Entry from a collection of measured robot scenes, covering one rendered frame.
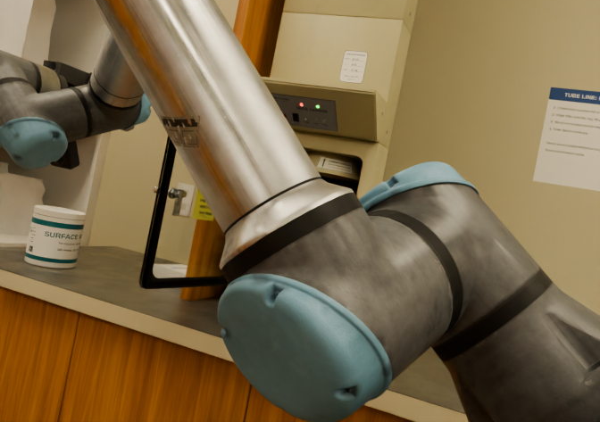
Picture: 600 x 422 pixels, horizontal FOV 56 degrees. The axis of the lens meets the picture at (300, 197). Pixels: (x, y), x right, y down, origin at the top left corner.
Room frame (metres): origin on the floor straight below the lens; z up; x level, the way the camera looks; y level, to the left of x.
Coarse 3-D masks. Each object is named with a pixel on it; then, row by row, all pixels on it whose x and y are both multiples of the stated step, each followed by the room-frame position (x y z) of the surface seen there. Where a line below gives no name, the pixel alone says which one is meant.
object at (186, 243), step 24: (168, 144) 1.17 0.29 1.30; (168, 192) 1.19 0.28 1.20; (192, 192) 1.25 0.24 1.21; (168, 216) 1.20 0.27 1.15; (192, 216) 1.27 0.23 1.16; (168, 240) 1.21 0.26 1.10; (192, 240) 1.28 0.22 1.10; (216, 240) 1.35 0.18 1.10; (144, 264) 1.17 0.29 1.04; (168, 264) 1.23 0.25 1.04; (192, 264) 1.29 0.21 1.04; (216, 264) 1.37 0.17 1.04; (144, 288) 1.18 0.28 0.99
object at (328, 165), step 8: (312, 152) 1.44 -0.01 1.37; (320, 152) 1.42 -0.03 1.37; (312, 160) 1.42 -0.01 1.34; (320, 160) 1.41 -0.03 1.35; (328, 160) 1.40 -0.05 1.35; (336, 160) 1.40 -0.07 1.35; (344, 160) 1.41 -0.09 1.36; (352, 160) 1.43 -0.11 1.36; (320, 168) 1.40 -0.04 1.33; (328, 168) 1.39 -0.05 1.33; (336, 168) 1.40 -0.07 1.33; (344, 168) 1.40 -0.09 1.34; (352, 168) 1.42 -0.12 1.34; (328, 176) 1.56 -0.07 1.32; (336, 176) 1.55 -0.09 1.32; (344, 176) 1.40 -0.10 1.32; (352, 176) 1.41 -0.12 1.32
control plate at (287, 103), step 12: (276, 96) 1.34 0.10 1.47; (288, 96) 1.33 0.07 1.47; (300, 96) 1.31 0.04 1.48; (288, 108) 1.35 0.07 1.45; (300, 108) 1.34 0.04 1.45; (312, 108) 1.32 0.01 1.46; (324, 108) 1.31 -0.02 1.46; (288, 120) 1.38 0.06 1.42; (300, 120) 1.36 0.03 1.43; (312, 120) 1.35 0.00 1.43; (336, 120) 1.32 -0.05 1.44
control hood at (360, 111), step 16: (272, 80) 1.32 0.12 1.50; (288, 80) 1.30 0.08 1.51; (304, 96) 1.31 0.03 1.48; (320, 96) 1.29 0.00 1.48; (336, 96) 1.27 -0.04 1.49; (352, 96) 1.26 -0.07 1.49; (368, 96) 1.24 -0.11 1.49; (352, 112) 1.28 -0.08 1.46; (368, 112) 1.27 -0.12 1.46; (384, 112) 1.33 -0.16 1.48; (304, 128) 1.37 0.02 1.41; (352, 128) 1.32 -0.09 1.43; (368, 128) 1.30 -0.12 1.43
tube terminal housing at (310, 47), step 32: (288, 32) 1.44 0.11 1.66; (320, 32) 1.41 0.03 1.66; (352, 32) 1.38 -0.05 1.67; (384, 32) 1.35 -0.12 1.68; (288, 64) 1.43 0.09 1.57; (320, 64) 1.40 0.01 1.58; (384, 64) 1.34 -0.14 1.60; (384, 96) 1.34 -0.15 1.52; (384, 128) 1.36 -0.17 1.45; (384, 160) 1.41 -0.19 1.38
